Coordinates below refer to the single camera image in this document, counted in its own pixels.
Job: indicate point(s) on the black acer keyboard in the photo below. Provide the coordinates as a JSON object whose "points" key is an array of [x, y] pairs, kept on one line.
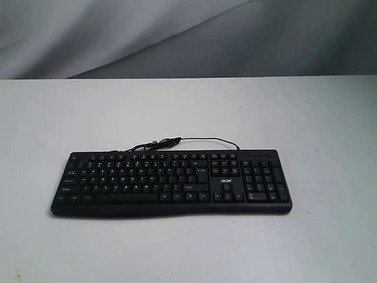
{"points": [[162, 183]]}

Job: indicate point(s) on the grey backdrop cloth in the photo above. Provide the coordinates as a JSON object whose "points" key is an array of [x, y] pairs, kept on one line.
{"points": [[186, 39]]}

